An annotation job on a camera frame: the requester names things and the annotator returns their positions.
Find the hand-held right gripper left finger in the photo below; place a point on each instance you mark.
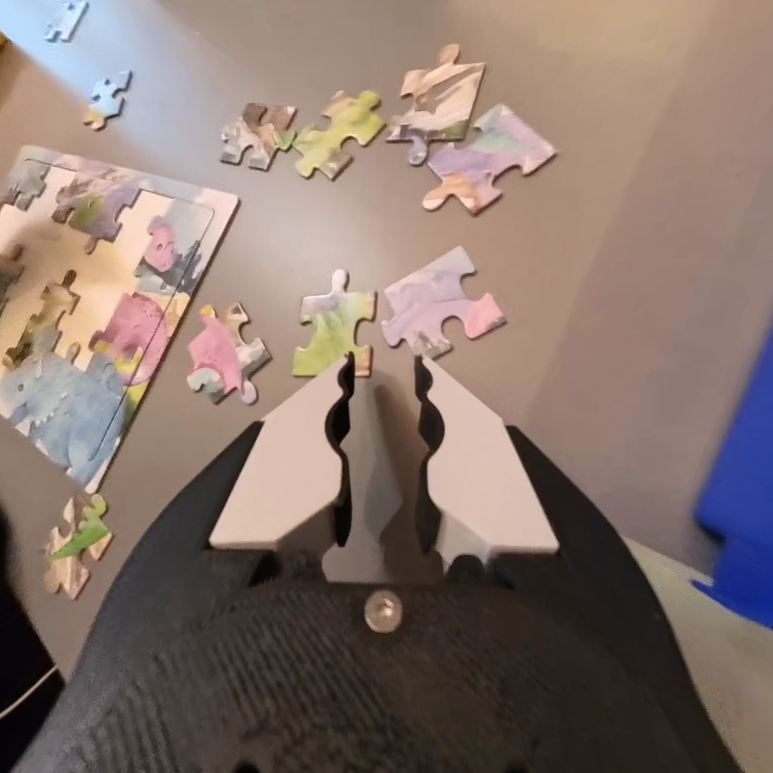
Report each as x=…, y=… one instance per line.
x=278, y=483

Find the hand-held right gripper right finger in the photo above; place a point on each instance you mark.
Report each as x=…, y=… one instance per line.
x=495, y=489

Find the green tan puzzle piece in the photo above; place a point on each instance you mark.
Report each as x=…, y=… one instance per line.
x=332, y=326

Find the purple blue green puzzle piece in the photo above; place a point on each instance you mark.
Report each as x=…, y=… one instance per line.
x=124, y=362

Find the pastel purple pink puzzle piece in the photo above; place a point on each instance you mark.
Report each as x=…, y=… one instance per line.
x=435, y=302

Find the purple dinosaur body puzzle piece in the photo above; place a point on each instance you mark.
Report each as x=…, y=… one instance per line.
x=142, y=320

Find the pink dinosaur head puzzle piece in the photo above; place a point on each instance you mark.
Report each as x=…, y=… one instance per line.
x=163, y=241

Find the blue triceratops head puzzle piece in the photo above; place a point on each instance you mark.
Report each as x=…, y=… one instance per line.
x=18, y=386

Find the dinosaur puzzle tray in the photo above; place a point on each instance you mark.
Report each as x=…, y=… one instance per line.
x=36, y=253

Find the teal dinosaur puzzle piece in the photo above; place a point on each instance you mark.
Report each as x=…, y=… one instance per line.
x=7, y=278

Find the blue dinosaur body puzzle piece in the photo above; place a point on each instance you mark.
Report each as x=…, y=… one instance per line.
x=84, y=423

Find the green dinosaur brown puzzle piece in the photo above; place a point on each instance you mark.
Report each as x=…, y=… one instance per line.
x=78, y=543

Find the blue plastic bin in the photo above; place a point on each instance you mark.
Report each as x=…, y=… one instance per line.
x=743, y=483

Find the brown grey puzzle piece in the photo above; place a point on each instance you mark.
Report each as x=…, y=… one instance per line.
x=256, y=136

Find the green yellow puzzle piece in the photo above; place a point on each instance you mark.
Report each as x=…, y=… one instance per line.
x=338, y=136

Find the green dinosaur head puzzle piece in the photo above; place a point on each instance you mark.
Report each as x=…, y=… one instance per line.
x=66, y=196

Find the peach purple puzzle piece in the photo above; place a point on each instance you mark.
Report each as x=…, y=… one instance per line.
x=441, y=102

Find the pale blue purple puzzle piece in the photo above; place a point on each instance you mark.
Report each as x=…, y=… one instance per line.
x=27, y=181

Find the pink yellow blue puzzle piece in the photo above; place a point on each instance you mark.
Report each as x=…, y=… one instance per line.
x=108, y=99

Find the light blue white puzzle piece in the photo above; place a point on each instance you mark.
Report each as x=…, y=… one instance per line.
x=66, y=21

